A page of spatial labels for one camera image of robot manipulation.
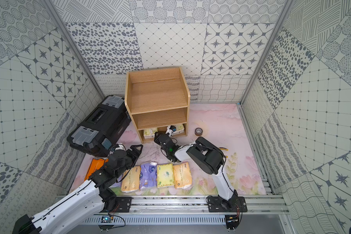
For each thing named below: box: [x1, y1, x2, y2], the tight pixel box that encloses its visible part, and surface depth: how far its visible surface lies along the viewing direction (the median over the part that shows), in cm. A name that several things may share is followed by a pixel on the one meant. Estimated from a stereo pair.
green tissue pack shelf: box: [156, 163, 175, 188], surface depth 81 cm
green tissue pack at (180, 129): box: [172, 123, 185, 136], surface depth 100 cm
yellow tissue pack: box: [172, 162, 193, 189], surface depth 81 cm
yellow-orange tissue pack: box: [120, 165, 141, 194], surface depth 78 cm
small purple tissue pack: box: [139, 161, 158, 190], surface depth 82 cm
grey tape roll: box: [194, 127, 204, 137], surface depth 103 cm
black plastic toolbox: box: [66, 95, 132, 157], surface depth 87 cm
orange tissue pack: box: [84, 157, 109, 181], surface depth 83 cm
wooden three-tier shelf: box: [124, 66, 191, 144], surface depth 87 cm
